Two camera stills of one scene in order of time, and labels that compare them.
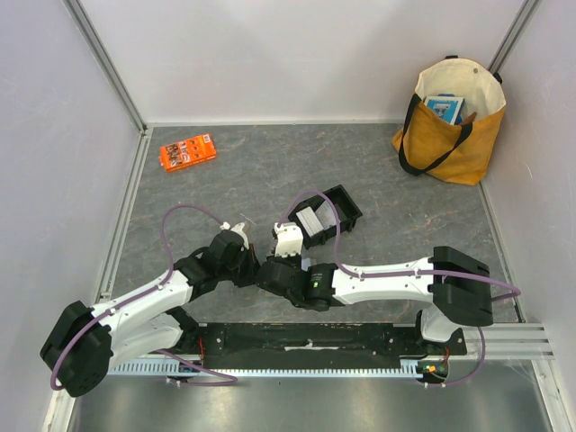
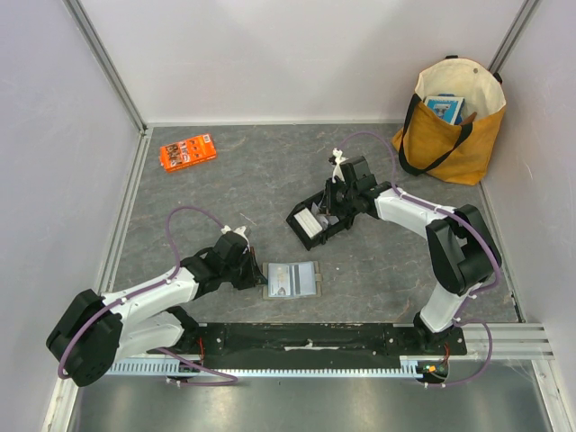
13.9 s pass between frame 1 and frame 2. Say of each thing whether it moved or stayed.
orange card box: stayed
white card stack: stayed
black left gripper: stayed
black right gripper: moved
